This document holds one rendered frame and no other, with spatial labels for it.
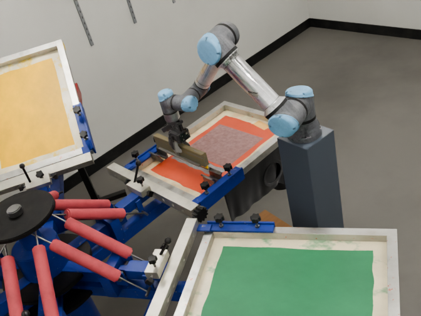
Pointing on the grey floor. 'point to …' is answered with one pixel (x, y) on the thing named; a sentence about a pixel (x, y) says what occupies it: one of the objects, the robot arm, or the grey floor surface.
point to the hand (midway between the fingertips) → (180, 151)
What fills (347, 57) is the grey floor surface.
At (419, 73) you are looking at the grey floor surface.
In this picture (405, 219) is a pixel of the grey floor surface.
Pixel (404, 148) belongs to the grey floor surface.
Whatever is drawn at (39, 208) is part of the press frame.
